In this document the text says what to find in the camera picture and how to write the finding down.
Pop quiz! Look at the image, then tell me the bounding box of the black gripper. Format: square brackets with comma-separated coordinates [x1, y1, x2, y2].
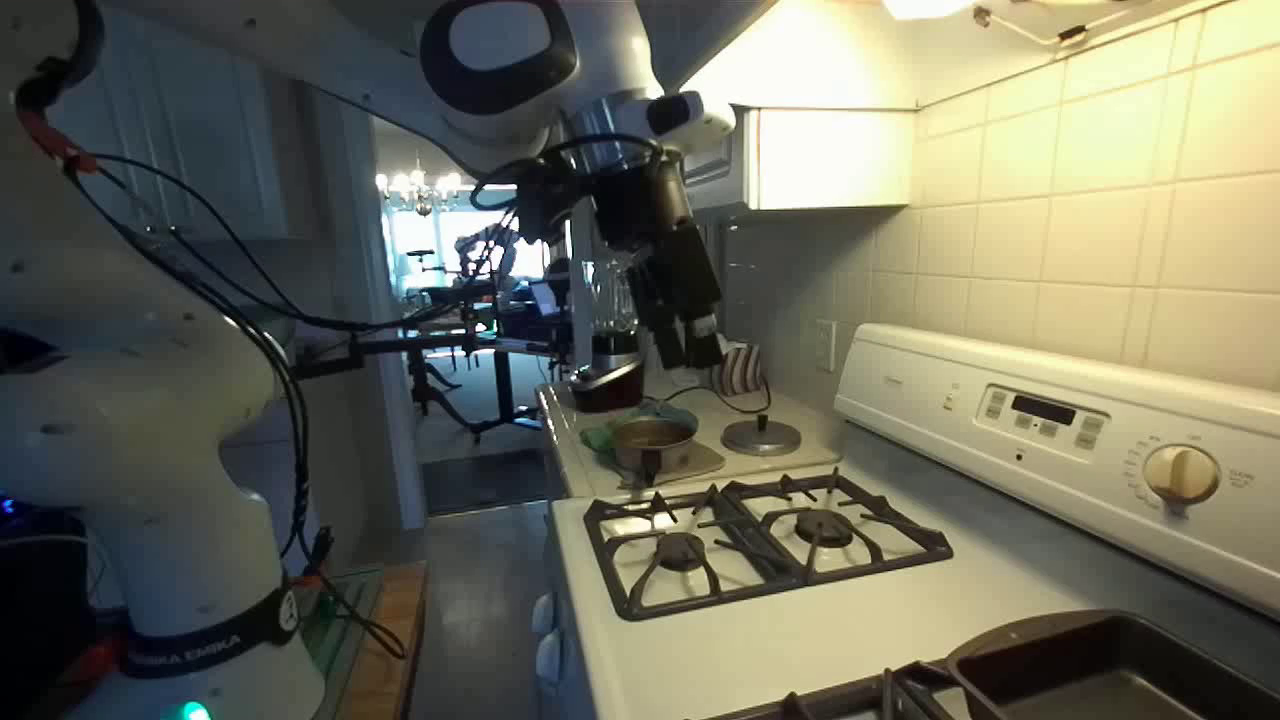
[511, 130, 725, 367]

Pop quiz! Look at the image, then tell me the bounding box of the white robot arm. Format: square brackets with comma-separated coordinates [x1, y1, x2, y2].
[0, 0, 730, 720]

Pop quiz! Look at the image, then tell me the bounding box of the white range hood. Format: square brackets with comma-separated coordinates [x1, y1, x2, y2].
[670, 0, 922, 217]

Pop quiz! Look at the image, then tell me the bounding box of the dark bowl on counter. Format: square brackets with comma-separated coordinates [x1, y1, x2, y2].
[566, 360, 645, 412]

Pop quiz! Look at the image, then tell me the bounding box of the chandelier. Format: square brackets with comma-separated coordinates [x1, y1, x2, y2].
[374, 166, 462, 217]

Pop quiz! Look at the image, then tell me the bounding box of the green cloth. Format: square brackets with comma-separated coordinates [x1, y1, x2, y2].
[580, 421, 619, 458]

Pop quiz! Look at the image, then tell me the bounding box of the small metal saucepan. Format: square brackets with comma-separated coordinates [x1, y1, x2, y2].
[612, 416, 697, 481]

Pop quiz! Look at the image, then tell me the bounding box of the silver pot lid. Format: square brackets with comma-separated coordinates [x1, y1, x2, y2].
[719, 416, 799, 454]

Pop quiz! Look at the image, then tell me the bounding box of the black burner grate near pot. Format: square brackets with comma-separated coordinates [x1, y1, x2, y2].
[584, 473, 953, 618]

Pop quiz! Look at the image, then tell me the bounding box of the white gas stove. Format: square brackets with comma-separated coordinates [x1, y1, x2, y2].
[537, 325, 1280, 720]

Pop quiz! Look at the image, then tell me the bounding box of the black burner grate near pan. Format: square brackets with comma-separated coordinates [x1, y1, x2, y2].
[716, 661, 972, 720]

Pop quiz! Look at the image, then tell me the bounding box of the white wall outlet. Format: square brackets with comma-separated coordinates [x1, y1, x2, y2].
[816, 318, 839, 370]

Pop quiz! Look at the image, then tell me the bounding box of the black camera tripod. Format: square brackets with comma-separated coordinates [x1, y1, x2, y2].
[296, 217, 565, 442]

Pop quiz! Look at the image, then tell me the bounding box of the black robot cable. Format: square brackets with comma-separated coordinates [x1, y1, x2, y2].
[13, 0, 416, 662]

